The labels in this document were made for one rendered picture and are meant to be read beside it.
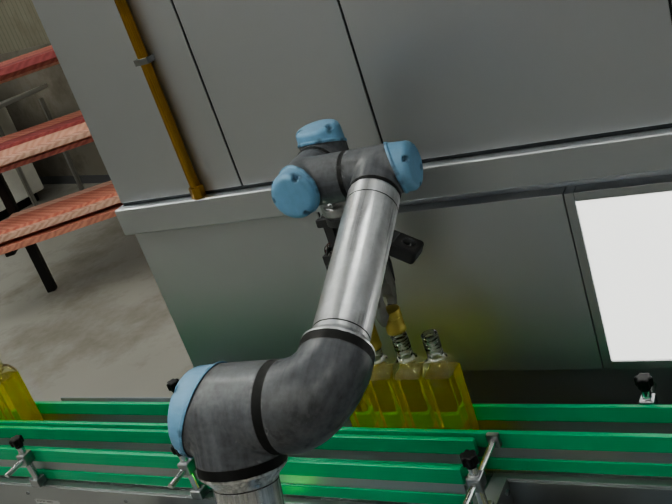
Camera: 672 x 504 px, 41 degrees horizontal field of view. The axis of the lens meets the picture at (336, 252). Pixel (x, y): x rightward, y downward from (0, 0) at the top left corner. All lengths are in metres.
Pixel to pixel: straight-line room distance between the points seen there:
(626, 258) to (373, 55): 0.53
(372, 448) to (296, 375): 0.64
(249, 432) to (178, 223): 0.85
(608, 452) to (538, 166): 0.47
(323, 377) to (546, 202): 0.59
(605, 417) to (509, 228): 0.35
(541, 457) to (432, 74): 0.66
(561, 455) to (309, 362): 0.63
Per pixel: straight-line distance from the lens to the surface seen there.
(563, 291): 1.57
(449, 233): 1.57
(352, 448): 1.70
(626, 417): 1.59
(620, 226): 1.50
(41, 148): 5.38
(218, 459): 1.12
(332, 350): 1.07
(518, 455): 1.60
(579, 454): 1.56
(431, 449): 1.62
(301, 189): 1.31
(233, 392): 1.09
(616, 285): 1.55
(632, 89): 1.43
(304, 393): 1.05
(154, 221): 1.90
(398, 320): 1.55
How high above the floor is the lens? 1.89
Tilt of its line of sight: 22 degrees down
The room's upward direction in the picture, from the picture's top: 19 degrees counter-clockwise
